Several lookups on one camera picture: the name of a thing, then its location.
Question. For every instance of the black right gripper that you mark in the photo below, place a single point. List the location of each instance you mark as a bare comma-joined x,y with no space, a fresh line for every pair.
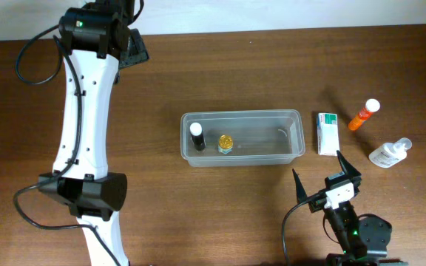
319,199

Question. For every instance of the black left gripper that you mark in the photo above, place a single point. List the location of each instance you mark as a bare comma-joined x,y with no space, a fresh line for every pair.
135,52

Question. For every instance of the white squeeze bottle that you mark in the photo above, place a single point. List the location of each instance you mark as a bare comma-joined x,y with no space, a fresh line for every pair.
389,154

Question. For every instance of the orange tube white cap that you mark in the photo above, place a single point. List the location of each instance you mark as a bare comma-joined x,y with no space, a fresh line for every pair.
371,106

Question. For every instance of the small jar gold lid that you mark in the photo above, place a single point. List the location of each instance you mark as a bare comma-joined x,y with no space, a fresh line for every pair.
225,144

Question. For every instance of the dark bottle white cap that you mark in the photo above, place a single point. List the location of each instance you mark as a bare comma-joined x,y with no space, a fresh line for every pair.
196,132

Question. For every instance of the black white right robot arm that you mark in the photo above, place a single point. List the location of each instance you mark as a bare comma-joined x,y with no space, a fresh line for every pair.
363,238

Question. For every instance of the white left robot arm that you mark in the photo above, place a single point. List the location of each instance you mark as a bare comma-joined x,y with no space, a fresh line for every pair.
80,178

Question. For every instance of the clear plastic container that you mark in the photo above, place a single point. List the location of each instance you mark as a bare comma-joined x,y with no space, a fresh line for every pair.
261,137

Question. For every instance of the white green medicine box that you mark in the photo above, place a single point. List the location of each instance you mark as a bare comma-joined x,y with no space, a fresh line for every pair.
327,134

